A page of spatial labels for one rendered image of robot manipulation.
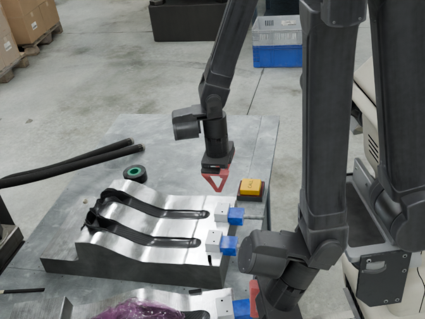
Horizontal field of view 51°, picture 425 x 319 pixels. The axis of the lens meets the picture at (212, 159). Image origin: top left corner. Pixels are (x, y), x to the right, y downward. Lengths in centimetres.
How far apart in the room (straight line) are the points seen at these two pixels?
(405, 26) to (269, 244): 35
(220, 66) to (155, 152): 79
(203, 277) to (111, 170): 66
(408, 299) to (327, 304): 107
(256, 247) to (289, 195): 200
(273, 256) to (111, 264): 61
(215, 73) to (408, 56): 49
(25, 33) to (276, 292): 500
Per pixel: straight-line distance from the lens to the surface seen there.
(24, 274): 138
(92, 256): 121
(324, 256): 67
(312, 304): 214
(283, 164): 291
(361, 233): 96
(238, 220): 119
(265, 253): 69
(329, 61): 53
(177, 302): 108
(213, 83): 97
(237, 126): 177
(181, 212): 126
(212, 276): 113
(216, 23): 494
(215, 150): 105
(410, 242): 70
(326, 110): 55
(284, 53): 418
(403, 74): 57
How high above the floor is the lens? 171
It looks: 35 degrees down
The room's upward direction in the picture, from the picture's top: 7 degrees counter-clockwise
